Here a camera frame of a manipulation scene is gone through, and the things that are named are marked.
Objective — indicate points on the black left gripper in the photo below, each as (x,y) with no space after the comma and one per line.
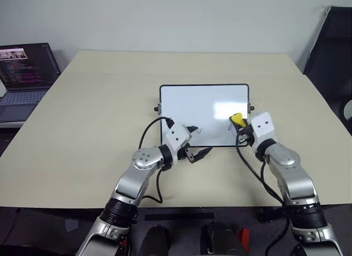
(184,153)

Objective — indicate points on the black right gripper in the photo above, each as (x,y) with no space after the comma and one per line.
(245,135)

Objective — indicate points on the yellow whiteboard eraser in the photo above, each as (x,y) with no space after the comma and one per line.
(237,118)

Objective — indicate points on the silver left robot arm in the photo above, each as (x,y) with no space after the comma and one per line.
(136,180)

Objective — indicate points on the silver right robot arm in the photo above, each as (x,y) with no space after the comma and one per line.
(292,172)

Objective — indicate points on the black-framed small whiteboard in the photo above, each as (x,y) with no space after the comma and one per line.
(192,107)

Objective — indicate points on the black flat strip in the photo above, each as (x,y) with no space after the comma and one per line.
(178,216)

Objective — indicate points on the large dark rounded shape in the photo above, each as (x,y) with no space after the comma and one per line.
(220,239)

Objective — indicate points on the red plastic piece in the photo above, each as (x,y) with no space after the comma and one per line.
(244,235)

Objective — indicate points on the white round object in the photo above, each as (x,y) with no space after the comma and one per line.
(348,110)

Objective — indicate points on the small dark rounded shape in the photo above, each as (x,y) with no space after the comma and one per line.
(155,240)

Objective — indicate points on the black chair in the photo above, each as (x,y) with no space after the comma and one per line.
(330,60)

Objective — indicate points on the open grey laptop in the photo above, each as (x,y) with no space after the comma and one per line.
(25,64)

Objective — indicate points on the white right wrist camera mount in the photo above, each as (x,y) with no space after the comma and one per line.
(261,126)

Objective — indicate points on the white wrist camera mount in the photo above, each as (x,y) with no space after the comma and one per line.
(176,136)
(261,126)

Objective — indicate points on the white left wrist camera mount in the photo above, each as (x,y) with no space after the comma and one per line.
(176,136)

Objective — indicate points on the black table bracket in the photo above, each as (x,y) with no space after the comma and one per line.
(270,215)

